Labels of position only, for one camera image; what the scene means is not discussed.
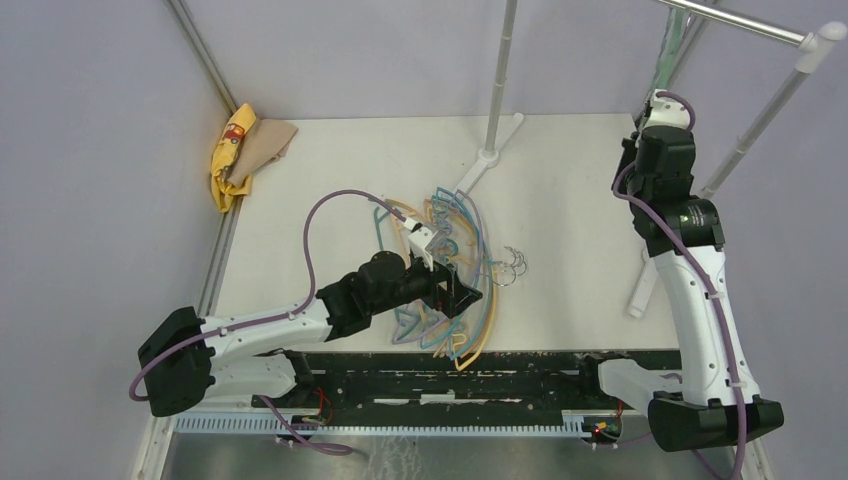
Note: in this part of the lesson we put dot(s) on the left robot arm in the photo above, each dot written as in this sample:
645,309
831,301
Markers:
190,358

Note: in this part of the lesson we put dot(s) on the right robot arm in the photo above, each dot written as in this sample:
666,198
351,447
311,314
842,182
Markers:
717,403

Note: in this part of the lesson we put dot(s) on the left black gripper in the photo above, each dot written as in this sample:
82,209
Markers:
442,299

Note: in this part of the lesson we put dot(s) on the white garment rack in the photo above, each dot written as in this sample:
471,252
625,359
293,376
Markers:
814,48

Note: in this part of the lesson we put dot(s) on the yellow patterned cloth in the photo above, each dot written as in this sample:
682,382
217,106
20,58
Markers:
224,159

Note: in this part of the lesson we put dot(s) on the orange wavy hanger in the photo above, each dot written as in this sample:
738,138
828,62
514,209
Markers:
455,339

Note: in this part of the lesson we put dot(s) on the purple wavy hanger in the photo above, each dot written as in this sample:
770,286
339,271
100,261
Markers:
456,250

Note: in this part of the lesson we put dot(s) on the peach plastic hanger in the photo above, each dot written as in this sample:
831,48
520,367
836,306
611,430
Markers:
399,213

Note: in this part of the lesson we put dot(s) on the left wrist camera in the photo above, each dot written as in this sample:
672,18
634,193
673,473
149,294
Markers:
422,241

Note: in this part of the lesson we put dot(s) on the yellow wavy hanger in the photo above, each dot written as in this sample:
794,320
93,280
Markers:
465,360

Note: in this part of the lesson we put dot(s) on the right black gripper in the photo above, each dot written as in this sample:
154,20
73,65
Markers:
623,182

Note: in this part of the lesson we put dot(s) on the green wavy hanger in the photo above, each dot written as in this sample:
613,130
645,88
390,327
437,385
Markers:
669,57

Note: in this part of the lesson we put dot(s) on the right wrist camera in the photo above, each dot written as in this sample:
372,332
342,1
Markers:
669,109

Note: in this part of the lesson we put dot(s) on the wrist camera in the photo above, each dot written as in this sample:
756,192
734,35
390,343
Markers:
669,109
422,241

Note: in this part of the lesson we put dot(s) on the beige cloth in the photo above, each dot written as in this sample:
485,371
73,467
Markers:
265,142

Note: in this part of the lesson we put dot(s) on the blue wavy hanger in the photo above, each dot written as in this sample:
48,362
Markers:
505,273
429,322

